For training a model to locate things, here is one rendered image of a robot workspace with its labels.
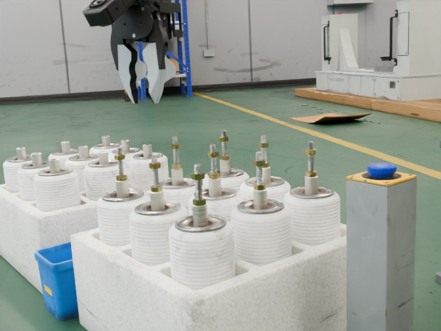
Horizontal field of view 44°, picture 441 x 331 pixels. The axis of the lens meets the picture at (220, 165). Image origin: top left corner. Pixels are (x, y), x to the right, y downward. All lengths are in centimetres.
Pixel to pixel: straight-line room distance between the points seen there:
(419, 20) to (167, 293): 371
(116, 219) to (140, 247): 10
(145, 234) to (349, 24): 486
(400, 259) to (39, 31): 669
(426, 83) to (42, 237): 352
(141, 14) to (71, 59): 640
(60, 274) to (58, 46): 624
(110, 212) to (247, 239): 25
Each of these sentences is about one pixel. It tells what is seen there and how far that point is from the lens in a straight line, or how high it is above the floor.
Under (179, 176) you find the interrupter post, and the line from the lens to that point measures 104.
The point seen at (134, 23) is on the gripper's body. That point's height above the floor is 54.
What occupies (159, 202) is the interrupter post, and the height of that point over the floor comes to 26.
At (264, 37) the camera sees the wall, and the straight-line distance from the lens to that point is 757.
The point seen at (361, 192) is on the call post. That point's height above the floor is 30.
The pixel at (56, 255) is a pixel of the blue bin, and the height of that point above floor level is 10.
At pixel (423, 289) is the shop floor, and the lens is 122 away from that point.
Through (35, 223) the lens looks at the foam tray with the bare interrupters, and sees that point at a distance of 121.
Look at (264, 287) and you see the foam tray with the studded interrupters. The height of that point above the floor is 16.
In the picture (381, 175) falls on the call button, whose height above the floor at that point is 32.
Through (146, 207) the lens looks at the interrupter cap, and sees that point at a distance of 91.
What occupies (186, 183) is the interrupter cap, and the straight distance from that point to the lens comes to 106.
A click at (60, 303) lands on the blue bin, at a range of 113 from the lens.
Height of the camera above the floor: 49
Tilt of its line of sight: 12 degrees down
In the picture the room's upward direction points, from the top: 3 degrees counter-clockwise
